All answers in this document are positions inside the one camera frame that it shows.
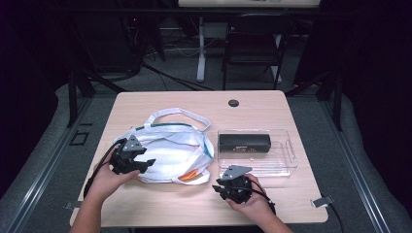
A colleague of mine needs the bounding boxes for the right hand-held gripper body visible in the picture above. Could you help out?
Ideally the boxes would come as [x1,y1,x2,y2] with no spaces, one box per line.
[220,164,254,205]

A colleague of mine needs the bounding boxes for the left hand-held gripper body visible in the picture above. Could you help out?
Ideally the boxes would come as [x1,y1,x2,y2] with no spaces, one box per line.
[111,134,143,176]

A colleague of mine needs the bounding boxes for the white tote bag teal patches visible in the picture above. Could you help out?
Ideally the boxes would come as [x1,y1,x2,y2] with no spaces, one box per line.
[114,107,216,186]

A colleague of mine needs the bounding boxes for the clear plastic container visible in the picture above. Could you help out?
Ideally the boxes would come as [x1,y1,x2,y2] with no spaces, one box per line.
[217,128,298,179]

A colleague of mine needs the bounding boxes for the black rectangular box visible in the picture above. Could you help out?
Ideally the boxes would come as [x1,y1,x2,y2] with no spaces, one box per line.
[219,133,272,153]

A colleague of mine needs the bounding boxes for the person's right hand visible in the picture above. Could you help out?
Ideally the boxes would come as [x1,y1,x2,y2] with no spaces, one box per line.
[225,174,277,222]

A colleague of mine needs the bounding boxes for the person's left hand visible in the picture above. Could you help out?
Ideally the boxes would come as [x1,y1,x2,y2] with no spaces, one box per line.
[86,161,141,203]

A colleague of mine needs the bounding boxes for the metal table clamp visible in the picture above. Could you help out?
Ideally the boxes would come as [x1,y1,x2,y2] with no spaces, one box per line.
[63,200,86,211]
[310,195,334,209]

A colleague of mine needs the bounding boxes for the black metal stand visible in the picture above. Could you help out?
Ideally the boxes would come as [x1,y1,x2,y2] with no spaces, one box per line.
[66,69,127,128]
[285,69,344,132]

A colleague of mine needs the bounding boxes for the white desk leg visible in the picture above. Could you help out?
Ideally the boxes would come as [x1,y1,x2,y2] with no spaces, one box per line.
[272,33,284,84]
[196,16,207,83]

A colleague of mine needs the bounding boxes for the dark equipment cabinet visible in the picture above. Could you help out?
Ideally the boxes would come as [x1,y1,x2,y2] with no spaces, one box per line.
[91,13,145,75]

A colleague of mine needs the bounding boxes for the black folding chair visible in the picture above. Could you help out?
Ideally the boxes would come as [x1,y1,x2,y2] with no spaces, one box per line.
[222,13,295,91]

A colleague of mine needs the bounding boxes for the right hand-held gripper cable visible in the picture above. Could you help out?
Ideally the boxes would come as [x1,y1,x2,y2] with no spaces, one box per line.
[237,179,277,216]

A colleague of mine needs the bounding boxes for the hand-held gripper cable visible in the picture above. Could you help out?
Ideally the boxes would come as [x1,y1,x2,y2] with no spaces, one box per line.
[83,138,126,199]
[237,179,277,216]

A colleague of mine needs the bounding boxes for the left hand-held gripper cable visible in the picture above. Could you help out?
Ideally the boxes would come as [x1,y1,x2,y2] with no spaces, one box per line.
[83,138,126,199]

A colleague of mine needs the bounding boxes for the black floor cable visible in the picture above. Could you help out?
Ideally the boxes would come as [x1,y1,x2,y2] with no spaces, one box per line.
[140,62,215,91]

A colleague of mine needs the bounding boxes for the metal floor rail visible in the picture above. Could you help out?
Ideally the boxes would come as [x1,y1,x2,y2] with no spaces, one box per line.
[0,96,95,233]
[319,96,395,233]

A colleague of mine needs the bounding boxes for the black clamp cable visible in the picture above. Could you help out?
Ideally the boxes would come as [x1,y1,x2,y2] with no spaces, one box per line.
[326,202,345,233]

